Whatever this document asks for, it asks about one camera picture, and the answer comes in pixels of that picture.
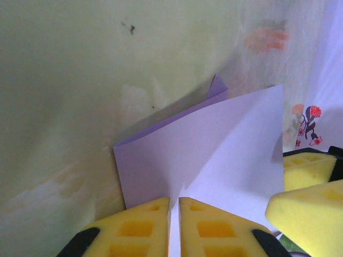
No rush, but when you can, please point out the pale purple paper sheet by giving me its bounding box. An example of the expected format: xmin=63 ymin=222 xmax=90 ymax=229
xmin=112 ymin=74 xmax=285 ymax=257

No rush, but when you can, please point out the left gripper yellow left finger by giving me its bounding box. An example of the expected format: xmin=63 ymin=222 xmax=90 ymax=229
xmin=57 ymin=197 xmax=172 ymax=257

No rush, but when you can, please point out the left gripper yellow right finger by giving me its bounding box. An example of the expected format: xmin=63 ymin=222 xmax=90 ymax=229
xmin=178 ymin=197 xmax=293 ymax=257

